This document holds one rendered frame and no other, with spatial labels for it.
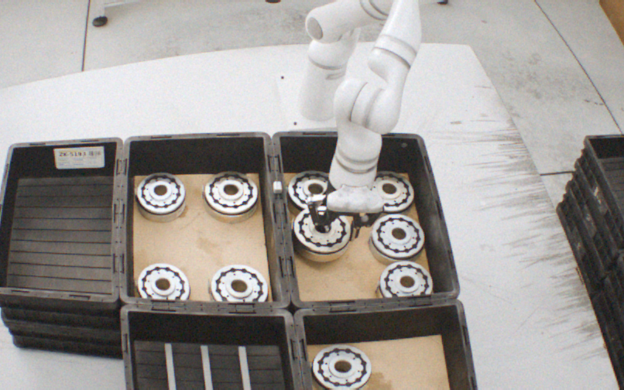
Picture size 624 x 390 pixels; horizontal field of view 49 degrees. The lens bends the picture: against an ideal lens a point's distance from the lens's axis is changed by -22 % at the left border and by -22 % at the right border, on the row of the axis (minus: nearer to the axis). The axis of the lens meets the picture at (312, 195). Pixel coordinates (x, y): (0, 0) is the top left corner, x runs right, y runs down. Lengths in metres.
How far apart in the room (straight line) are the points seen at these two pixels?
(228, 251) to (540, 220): 0.78
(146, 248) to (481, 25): 2.56
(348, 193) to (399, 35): 0.29
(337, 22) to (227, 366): 0.73
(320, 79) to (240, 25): 1.62
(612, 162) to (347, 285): 1.31
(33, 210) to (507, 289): 1.06
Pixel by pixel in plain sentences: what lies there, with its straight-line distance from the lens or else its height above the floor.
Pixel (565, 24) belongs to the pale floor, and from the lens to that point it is 4.19.
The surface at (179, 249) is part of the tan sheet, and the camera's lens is 1.55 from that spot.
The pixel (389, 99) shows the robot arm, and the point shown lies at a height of 1.22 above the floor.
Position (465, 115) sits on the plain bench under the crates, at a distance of 2.12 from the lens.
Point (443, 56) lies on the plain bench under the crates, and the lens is 2.30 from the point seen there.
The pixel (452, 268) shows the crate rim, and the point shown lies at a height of 0.93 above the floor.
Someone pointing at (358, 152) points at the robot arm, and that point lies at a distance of 1.35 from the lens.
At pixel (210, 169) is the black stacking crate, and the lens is 1.67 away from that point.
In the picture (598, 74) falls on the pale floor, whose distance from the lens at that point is 3.91.
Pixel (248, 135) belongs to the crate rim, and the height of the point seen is 0.93.
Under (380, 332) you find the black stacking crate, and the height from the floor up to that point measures 0.86.
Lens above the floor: 2.07
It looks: 48 degrees down
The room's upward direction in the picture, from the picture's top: 10 degrees clockwise
